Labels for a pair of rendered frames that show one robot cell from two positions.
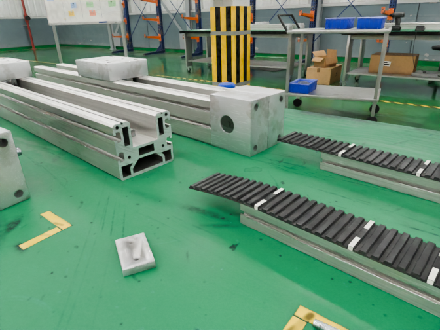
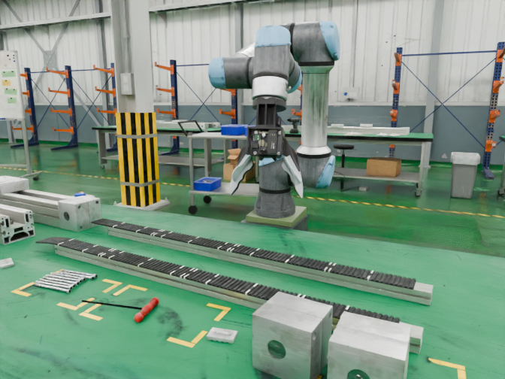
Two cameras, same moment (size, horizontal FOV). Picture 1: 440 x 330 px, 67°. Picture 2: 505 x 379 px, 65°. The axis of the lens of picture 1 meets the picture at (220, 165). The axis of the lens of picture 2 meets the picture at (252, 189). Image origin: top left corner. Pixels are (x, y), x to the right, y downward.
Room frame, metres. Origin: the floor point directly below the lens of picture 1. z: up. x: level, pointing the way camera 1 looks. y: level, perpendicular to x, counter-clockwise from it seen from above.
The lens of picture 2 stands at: (-0.85, -0.30, 1.20)
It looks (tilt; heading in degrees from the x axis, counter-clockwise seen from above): 12 degrees down; 346
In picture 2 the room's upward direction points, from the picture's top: straight up
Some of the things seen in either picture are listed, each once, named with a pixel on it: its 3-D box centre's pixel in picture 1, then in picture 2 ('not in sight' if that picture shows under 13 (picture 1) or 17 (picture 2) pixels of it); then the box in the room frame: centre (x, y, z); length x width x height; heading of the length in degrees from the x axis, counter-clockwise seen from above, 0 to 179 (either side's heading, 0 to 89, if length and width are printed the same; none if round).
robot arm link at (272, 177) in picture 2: not in sight; (276, 168); (0.49, -0.73, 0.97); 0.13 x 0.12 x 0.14; 56
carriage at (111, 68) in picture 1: (112, 73); (3, 187); (0.88, 0.27, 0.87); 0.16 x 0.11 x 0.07; 47
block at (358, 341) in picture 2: not in sight; (370, 357); (-0.39, -0.60, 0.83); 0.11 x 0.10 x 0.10; 140
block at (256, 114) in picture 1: (251, 116); (83, 212); (0.58, -0.06, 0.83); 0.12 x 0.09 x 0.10; 137
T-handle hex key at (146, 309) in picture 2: not in sight; (116, 305); (-0.05, -0.21, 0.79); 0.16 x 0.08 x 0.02; 62
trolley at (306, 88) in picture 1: (330, 67); (231, 166); (3.48, -1.16, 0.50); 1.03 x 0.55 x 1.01; 63
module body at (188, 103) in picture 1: (115, 91); (5, 199); (0.88, 0.27, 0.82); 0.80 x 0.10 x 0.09; 47
